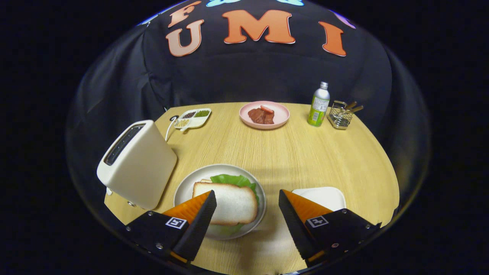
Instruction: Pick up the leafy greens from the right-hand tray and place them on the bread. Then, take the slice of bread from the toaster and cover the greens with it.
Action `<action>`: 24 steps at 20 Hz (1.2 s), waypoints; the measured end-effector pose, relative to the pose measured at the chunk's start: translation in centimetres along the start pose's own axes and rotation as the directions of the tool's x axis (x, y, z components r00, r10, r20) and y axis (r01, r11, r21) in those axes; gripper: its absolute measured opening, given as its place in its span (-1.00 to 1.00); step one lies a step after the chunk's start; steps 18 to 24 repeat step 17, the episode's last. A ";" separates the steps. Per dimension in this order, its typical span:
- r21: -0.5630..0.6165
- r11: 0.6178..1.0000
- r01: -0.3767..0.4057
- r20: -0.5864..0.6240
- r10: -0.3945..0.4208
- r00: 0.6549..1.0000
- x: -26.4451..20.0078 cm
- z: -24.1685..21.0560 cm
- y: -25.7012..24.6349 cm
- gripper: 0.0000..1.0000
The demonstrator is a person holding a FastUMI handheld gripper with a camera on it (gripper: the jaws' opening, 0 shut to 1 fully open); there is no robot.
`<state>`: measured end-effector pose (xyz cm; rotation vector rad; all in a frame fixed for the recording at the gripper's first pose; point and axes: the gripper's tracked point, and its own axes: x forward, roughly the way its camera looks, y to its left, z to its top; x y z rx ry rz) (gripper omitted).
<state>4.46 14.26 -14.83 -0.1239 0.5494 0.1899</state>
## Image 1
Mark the red sausage piece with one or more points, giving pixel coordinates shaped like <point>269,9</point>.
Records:
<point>267,109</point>

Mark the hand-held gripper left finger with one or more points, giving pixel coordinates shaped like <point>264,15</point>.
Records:
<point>200,227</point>

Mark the black backdrop cloth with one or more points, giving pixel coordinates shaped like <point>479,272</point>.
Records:
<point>248,76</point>

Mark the brown meat piece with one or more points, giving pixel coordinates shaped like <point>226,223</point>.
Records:
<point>258,116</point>

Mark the pile of green beans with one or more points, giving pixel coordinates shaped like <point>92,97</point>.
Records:
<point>202,113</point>

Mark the white rounded square plate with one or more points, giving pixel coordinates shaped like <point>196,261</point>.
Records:
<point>324,196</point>

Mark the pile of dark beans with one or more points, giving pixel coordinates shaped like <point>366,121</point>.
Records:
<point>188,114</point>

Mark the toasted bread slice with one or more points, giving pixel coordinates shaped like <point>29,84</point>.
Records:
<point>233,204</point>

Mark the white toaster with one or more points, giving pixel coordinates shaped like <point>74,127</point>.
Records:
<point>141,168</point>

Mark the green lettuce leaf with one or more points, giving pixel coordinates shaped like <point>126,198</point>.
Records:
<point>233,179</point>

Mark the green label metal bottle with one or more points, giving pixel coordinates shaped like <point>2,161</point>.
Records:
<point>318,110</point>

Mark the round white plate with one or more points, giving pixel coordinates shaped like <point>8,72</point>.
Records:
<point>187,187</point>

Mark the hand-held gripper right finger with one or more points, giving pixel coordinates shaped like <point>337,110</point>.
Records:
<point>296,229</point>

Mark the pile of yellow beans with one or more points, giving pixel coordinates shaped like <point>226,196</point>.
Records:
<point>182,123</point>

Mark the white divided dish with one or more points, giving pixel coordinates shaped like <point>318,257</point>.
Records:
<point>195,122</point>

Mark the pink plate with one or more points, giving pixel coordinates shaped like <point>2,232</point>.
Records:
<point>282,114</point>

